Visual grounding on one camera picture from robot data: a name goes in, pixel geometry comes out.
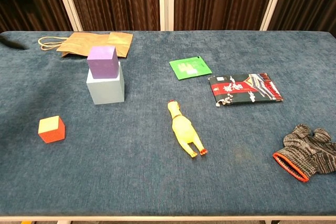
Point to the small orange cube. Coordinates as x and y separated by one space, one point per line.
51 129

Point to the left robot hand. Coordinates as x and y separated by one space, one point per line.
13 44

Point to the large light blue cube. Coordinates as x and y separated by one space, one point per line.
105 90

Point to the grey striped work glove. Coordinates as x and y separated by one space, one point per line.
302 150

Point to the white partition frame post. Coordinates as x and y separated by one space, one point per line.
166 1
67 1
273 1

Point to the green foil sachet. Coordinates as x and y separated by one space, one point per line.
190 68

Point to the purple cube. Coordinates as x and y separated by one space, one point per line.
102 62

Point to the brown pleated curtain panel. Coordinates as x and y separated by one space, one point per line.
113 1
31 11
309 1
223 1

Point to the dark patterned packet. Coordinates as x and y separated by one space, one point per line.
244 90

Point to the yellow rubber chicken toy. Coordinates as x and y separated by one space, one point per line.
182 127

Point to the brown paper bag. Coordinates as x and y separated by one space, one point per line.
76 43

